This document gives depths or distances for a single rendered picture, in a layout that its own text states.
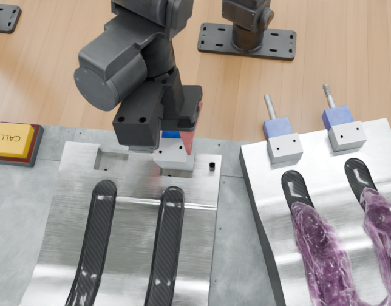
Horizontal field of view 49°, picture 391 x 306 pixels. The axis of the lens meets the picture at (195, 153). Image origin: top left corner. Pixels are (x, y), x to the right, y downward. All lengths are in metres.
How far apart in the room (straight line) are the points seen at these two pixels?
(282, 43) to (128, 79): 0.51
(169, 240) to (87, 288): 0.14
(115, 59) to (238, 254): 0.41
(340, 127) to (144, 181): 0.34
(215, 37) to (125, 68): 0.47
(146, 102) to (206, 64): 0.41
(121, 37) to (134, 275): 0.35
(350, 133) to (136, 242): 0.39
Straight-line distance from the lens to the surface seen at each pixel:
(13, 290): 0.80
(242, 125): 0.82
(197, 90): 0.58
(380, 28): 1.01
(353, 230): 0.69
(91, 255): 0.68
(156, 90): 0.51
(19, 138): 0.84
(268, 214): 0.69
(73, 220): 0.69
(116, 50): 0.46
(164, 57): 0.52
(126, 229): 0.67
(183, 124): 0.56
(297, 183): 0.73
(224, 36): 0.92
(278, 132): 0.74
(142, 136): 0.48
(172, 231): 0.66
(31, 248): 0.80
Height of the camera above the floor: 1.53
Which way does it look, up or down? 66 degrees down
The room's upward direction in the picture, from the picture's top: 5 degrees counter-clockwise
